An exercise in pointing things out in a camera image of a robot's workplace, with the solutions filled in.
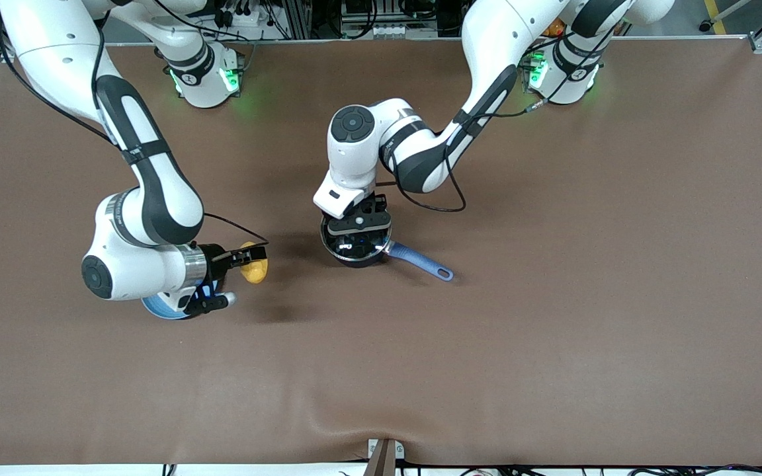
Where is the yellow potato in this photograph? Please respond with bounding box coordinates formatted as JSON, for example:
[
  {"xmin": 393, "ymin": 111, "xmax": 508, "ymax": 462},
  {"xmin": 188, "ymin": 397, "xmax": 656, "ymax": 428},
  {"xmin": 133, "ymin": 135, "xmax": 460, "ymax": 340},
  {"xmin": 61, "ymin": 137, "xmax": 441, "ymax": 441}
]
[{"xmin": 238, "ymin": 242, "xmax": 269, "ymax": 285}]

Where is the glass lid with blue knob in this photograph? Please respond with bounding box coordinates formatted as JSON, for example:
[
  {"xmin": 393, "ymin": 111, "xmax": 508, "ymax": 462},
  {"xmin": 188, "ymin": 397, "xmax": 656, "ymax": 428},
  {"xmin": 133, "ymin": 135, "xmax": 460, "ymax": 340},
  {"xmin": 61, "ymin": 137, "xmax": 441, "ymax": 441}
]
[{"xmin": 320, "ymin": 216, "xmax": 394, "ymax": 267}]

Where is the blue round plate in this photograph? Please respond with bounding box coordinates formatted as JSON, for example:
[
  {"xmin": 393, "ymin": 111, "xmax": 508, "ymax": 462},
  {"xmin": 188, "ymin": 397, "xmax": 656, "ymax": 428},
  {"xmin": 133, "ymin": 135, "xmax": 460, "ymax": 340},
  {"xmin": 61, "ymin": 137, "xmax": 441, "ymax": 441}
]
[{"xmin": 141, "ymin": 281, "xmax": 226, "ymax": 321}]

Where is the brown table cover mat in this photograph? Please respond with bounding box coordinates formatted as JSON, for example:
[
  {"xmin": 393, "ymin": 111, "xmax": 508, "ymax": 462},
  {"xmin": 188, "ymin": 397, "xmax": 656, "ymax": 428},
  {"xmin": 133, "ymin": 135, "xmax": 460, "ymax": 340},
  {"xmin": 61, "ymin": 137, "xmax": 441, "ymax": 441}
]
[{"xmin": 0, "ymin": 36, "xmax": 762, "ymax": 467}]

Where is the white power strip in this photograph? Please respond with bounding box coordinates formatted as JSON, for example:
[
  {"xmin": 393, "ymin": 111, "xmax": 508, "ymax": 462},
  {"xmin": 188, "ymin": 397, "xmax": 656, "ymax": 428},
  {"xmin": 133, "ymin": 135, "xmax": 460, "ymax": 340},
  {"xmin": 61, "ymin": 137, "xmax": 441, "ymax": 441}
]
[{"xmin": 212, "ymin": 0, "xmax": 271, "ymax": 30}]

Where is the metal table clamp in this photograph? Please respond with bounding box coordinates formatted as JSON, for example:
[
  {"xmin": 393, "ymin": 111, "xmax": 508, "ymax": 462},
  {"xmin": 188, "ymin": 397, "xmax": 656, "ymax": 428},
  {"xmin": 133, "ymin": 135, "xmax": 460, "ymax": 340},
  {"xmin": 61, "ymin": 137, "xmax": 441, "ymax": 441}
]
[{"xmin": 366, "ymin": 438, "xmax": 405, "ymax": 476}]

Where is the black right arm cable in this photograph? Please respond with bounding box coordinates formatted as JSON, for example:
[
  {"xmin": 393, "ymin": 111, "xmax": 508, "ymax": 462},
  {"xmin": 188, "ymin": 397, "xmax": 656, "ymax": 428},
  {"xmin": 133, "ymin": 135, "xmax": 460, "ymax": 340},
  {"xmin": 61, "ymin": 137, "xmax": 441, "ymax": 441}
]
[{"xmin": 0, "ymin": 0, "xmax": 269, "ymax": 255}]

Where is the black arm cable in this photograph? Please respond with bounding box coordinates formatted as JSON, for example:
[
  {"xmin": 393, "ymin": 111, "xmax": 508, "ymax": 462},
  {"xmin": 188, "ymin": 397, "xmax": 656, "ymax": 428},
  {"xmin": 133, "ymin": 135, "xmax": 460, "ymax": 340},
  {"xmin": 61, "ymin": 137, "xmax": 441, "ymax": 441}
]
[
  {"xmin": 378, "ymin": 40, "xmax": 610, "ymax": 214},
  {"xmin": 0, "ymin": 0, "xmax": 269, "ymax": 255}
]

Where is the black pot with blue handle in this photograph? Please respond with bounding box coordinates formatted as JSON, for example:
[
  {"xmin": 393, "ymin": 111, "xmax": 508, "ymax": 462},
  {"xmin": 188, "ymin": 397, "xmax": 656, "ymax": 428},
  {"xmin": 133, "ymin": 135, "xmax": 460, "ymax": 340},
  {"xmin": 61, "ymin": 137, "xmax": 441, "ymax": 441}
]
[{"xmin": 320, "ymin": 215, "xmax": 454, "ymax": 282}]

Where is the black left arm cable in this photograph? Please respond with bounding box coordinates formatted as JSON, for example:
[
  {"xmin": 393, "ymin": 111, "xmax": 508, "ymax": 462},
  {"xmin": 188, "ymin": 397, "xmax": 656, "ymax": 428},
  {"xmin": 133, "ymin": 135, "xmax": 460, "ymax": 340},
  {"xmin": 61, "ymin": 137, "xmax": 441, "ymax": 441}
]
[{"xmin": 378, "ymin": 40, "xmax": 610, "ymax": 214}]

